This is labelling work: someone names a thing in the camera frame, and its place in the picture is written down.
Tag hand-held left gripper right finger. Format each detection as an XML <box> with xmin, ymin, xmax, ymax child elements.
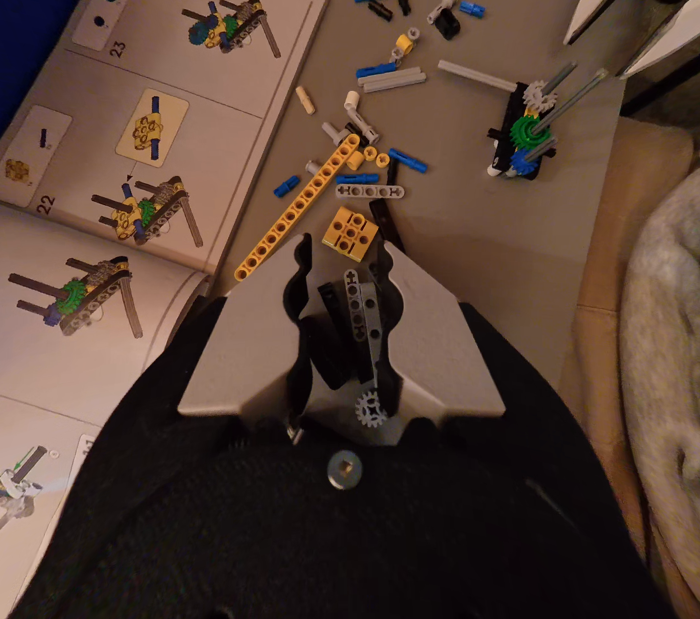
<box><xmin>377</xmin><ymin>241</ymin><xmax>505</xmax><ymax>431</ymax></box>

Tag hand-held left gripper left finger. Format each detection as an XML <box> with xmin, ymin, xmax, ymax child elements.
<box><xmin>178</xmin><ymin>233</ymin><xmax>314</xmax><ymax>428</ymax></box>

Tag yellow square lego block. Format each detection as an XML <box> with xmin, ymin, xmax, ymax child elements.
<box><xmin>322</xmin><ymin>206</ymin><xmax>380</xmax><ymax>263</ymax></box>

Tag lego gear assembly with axles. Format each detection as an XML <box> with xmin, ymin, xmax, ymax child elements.
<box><xmin>487</xmin><ymin>61</ymin><xmax>609</xmax><ymax>179</ymax></box>

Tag small grey lego gear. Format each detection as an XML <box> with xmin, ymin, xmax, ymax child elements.
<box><xmin>354</xmin><ymin>390</ymin><xmax>389</xmax><ymax>428</ymax></box>

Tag long yellow lego beam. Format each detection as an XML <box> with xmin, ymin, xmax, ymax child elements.
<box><xmin>234</xmin><ymin>133</ymin><xmax>362</xmax><ymax>282</ymax></box>

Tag long grey lego axle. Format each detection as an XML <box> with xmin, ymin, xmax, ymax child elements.
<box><xmin>437</xmin><ymin>59</ymin><xmax>517</xmax><ymax>93</ymax></box>

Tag light grey thin lego liftarm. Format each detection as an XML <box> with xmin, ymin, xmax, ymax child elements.
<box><xmin>335</xmin><ymin>184</ymin><xmax>406</xmax><ymax>199</ymax></box>

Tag short grey lego axle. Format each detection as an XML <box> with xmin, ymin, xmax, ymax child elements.
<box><xmin>362</xmin><ymin>73</ymin><xmax>427</xmax><ymax>94</ymax></box>
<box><xmin>358</xmin><ymin>66</ymin><xmax>423</xmax><ymax>86</ymax></box>

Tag grey angled lego connector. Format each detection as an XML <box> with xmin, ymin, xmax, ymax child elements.
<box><xmin>350</xmin><ymin>108</ymin><xmax>381</xmax><ymax>145</ymax></box>

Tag lego instruction booklet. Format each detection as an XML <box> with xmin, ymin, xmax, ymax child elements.
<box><xmin>0</xmin><ymin>0</ymin><xmax>330</xmax><ymax>619</ymax></box>

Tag black metal bar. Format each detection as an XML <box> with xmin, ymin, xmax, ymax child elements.
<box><xmin>621</xmin><ymin>53</ymin><xmax>700</xmax><ymax>117</ymax></box>

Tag beige sofa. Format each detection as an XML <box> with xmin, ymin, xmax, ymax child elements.
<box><xmin>558</xmin><ymin>116</ymin><xmax>700</xmax><ymax>619</ymax></box>

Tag yellow connector with grey pins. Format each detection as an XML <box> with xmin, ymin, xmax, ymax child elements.
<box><xmin>389</xmin><ymin>26</ymin><xmax>422</xmax><ymax>65</ymax></box>

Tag grey fuzzy blanket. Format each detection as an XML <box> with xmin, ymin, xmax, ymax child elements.
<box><xmin>618</xmin><ymin>182</ymin><xmax>700</xmax><ymax>576</ymax></box>

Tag blue plastic box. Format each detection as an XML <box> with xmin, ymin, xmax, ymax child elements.
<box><xmin>0</xmin><ymin>0</ymin><xmax>98</xmax><ymax>139</ymax></box>

